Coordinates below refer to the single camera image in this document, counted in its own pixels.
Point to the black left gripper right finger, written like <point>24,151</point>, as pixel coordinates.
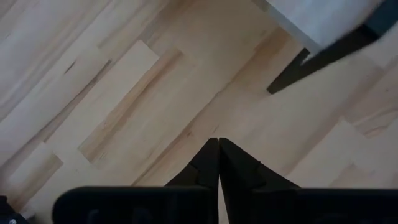
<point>255,196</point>

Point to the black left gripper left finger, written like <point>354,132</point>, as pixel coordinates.
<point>199,202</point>

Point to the wooden shelf with black legs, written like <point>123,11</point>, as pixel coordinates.
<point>311,18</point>

